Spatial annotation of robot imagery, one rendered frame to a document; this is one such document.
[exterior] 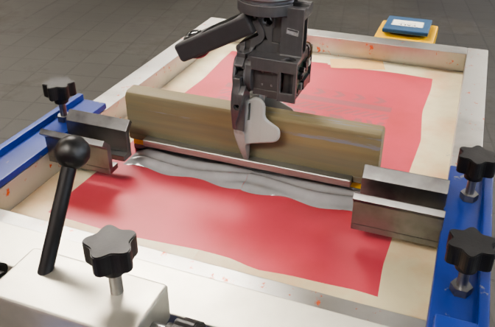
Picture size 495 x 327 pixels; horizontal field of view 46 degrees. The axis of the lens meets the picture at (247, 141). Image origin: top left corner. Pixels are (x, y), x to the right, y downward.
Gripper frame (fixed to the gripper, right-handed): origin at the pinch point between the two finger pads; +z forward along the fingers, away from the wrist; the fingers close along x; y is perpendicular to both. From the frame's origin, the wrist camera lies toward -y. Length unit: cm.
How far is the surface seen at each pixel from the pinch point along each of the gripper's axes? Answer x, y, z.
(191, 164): -2.0, -7.5, 4.3
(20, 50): 228, -246, 106
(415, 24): 69, 15, 3
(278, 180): -1.2, 5.1, 4.2
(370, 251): -11.1, 19.3, 4.3
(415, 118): 24.7, 20.1, 4.3
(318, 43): 47.9, -2.4, 2.8
